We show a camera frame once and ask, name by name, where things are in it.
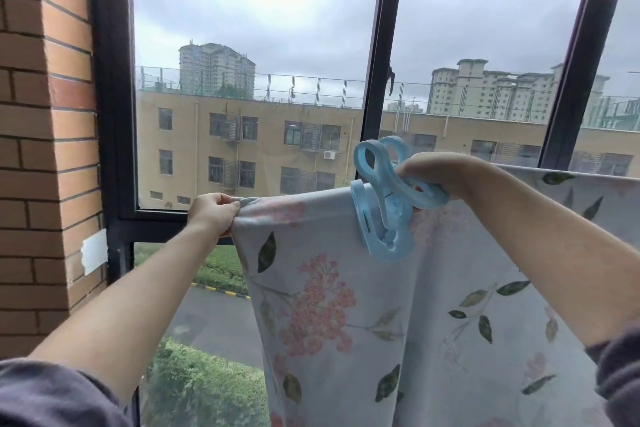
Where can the long beige building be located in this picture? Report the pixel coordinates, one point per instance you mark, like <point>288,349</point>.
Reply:
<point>190,141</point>

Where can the person's left hand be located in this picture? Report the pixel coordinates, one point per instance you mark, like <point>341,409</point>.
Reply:
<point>215,214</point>

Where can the black metal window frame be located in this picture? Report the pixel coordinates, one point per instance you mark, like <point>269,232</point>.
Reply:
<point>115,91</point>

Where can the person's dark sleeve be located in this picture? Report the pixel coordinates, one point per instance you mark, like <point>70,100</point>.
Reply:
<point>620,371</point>
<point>50,396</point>

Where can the white tall apartment buildings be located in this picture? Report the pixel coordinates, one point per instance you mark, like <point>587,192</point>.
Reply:
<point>475,91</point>

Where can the person's dark left sleeve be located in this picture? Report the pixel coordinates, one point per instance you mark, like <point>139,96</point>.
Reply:
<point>50,396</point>

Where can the person's left forearm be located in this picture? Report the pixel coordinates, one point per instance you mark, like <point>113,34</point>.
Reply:
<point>125,311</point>

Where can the person's dark right sleeve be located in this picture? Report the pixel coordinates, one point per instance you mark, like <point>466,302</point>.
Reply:
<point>620,371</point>

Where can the grey tall apartment block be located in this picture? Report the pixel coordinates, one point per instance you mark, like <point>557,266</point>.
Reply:
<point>215,71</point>

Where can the white paper sheet on wall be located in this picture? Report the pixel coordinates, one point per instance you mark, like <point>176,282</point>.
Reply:
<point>95,251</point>

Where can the person's right hand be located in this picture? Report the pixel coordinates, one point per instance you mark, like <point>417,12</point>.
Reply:
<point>445,171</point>

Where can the floral light blue bedsheet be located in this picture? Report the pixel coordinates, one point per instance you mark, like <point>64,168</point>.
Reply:
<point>350,341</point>

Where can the person's right forearm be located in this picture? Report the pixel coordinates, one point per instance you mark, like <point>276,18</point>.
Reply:
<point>550,251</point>

